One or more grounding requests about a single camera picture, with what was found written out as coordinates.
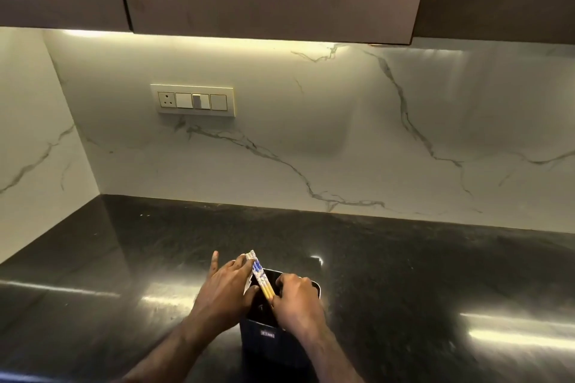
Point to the person's left hand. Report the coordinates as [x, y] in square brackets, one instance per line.
[220, 293]

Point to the person's right hand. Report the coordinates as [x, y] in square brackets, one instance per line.
[298, 304]

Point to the person's right thumb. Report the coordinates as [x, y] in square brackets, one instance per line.
[277, 304]

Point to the person's left thumb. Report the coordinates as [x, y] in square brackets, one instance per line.
[251, 295]

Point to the person's left little finger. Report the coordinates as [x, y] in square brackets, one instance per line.
[215, 261]

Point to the blue white chopsticks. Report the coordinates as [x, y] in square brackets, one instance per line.
[261, 277]

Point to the plain white chopsticks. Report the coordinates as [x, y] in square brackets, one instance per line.
[246, 268]

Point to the person's right forearm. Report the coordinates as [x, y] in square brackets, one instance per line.
[325, 358]

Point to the person's left forearm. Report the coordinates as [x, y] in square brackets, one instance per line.
[175, 353]

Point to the black utensil holder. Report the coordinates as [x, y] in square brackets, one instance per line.
[269, 351]

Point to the cream wall switch panel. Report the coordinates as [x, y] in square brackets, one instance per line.
[193, 100]

